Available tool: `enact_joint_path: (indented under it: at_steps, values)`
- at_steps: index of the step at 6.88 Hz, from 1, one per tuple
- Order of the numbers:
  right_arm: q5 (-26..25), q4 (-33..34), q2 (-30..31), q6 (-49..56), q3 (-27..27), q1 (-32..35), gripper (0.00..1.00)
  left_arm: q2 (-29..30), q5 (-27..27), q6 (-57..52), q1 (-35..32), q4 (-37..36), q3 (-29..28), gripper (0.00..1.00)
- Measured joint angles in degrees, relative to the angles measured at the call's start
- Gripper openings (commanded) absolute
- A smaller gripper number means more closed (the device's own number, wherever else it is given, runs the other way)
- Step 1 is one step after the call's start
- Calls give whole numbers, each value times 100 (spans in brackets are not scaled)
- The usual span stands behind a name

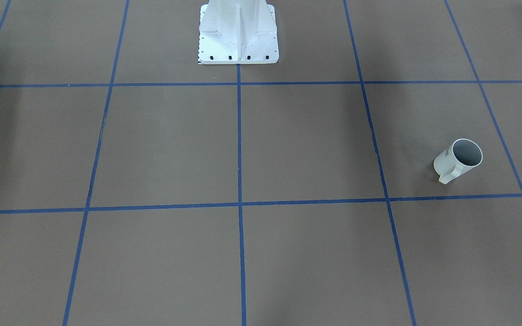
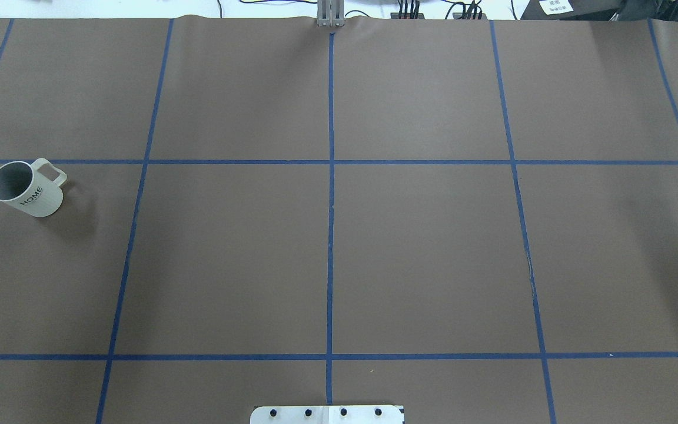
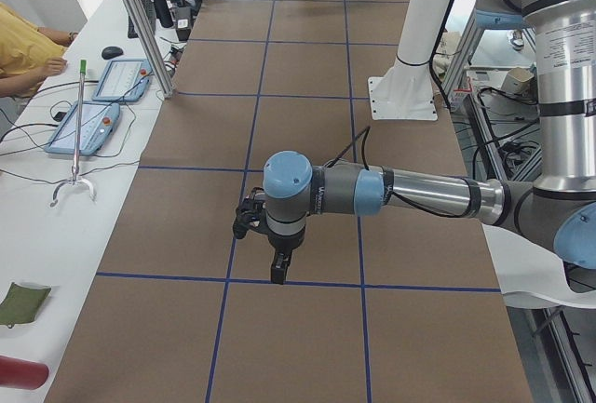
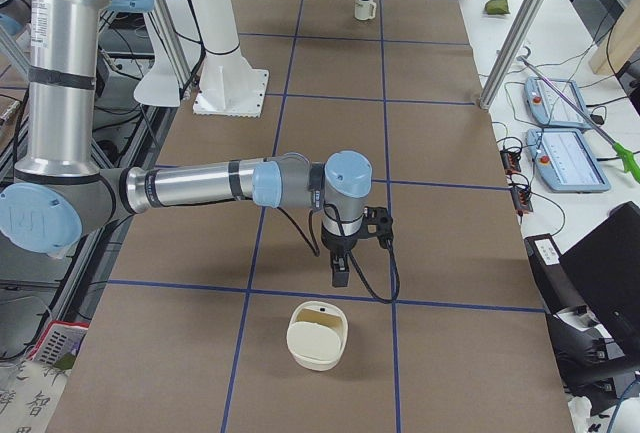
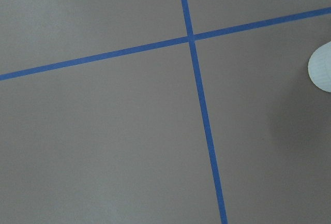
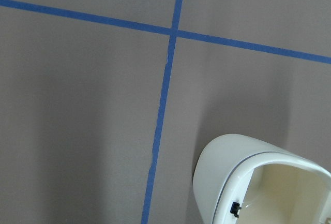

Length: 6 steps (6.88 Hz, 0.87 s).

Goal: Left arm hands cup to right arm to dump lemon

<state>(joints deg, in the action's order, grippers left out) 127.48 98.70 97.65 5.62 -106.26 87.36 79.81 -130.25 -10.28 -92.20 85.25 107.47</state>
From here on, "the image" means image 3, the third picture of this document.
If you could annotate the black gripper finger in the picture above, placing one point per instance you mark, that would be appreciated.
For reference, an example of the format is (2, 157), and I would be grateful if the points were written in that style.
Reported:
(279, 266)

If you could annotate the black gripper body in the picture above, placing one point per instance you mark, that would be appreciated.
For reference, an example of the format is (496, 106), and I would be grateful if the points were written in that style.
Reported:
(285, 243)

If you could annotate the brown paper table mat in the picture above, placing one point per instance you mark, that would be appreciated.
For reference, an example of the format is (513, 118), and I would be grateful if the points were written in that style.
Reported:
(226, 278)

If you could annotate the near blue teach pendant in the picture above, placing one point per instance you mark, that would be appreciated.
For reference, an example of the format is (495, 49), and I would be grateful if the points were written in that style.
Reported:
(98, 121)

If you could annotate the blue teach pendant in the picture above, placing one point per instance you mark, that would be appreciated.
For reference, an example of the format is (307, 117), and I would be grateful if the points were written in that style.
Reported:
(98, 121)
(123, 80)

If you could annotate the far blue teach pendant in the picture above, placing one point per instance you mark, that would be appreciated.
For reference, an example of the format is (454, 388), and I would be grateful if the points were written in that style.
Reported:
(123, 80)

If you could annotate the black bottle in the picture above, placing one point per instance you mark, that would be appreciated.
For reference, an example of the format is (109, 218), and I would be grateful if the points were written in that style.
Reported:
(162, 13)

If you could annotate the black computer mouse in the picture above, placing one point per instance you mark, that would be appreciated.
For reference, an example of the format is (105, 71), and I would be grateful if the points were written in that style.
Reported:
(111, 52)

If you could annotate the green bean bag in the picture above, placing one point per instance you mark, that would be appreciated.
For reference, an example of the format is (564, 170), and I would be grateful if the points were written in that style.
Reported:
(21, 305)

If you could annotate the red cylinder bottle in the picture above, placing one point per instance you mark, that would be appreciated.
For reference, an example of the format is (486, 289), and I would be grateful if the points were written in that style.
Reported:
(22, 374)

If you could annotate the person in yellow shirt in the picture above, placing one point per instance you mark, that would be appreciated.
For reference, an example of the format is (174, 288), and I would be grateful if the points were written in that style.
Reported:
(29, 54)

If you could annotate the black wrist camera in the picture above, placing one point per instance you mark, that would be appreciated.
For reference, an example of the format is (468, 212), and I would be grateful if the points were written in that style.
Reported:
(250, 215)

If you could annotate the white central pedestal column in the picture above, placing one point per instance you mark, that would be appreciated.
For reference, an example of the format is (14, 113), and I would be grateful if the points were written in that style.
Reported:
(405, 92)

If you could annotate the aluminium frame post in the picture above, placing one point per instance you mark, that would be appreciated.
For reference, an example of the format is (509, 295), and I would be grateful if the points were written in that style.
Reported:
(149, 45)

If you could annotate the green handled reacher grabber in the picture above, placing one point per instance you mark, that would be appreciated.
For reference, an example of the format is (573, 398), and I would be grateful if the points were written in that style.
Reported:
(76, 178)

